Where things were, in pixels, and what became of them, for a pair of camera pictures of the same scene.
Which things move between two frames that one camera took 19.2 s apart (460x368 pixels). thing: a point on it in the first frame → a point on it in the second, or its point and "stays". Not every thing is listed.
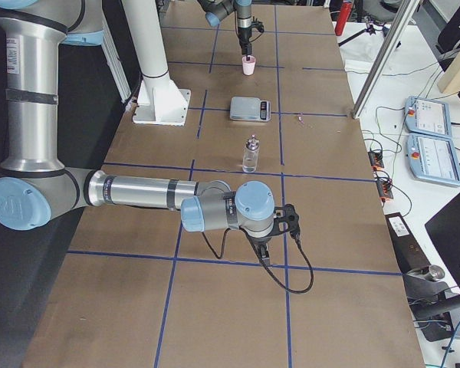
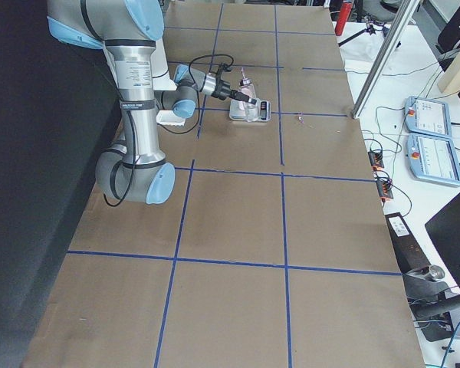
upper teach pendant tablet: [428, 116] stays
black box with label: [411, 257] stays
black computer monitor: [452, 231] stays
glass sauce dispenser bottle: [250, 156] → [251, 110]
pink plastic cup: [248, 65] → [248, 90]
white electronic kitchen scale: [250, 108] stays
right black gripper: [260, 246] → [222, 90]
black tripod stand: [371, 28] stays
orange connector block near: [385, 188] stays
